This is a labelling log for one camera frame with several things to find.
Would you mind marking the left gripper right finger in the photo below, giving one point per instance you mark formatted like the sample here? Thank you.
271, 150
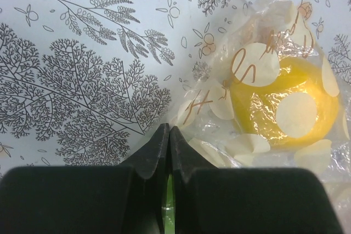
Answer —
208, 199

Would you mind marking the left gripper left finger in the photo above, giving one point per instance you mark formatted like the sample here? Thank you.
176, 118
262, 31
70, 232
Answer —
125, 198

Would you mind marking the fake green vegetable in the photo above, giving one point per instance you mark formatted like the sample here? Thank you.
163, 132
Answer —
168, 208

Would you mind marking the clear dotted zip bag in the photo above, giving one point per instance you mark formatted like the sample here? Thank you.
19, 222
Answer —
249, 51

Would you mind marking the fake yellow fruit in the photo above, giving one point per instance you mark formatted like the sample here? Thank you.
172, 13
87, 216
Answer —
292, 112

